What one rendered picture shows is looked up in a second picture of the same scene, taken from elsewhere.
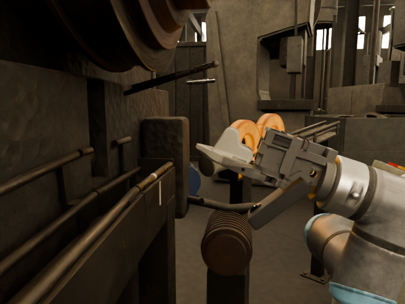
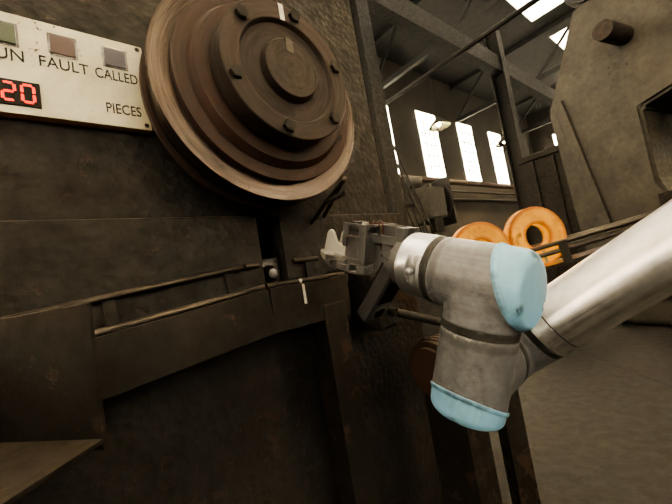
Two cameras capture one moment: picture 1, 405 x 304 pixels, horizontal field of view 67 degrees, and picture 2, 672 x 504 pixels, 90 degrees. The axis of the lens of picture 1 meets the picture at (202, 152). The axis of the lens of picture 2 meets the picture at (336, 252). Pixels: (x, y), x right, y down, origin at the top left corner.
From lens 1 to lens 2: 0.47 m
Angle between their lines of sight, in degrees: 45
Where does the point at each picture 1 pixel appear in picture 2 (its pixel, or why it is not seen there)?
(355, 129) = not seen: outside the picture
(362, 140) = not seen: outside the picture
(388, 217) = (447, 291)
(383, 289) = (453, 382)
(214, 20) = (561, 112)
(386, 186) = (440, 255)
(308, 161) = (387, 245)
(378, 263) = (446, 350)
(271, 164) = (353, 253)
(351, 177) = (407, 251)
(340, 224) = not seen: hidden behind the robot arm
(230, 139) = (331, 239)
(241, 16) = (602, 90)
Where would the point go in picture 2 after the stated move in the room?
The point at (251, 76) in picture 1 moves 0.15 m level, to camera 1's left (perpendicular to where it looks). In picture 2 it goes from (639, 163) to (610, 170)
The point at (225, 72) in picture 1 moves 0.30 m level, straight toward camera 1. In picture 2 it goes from (593, 170) to (584, 166)
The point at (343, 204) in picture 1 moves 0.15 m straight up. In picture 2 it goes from (405, 282) to (385, 174)
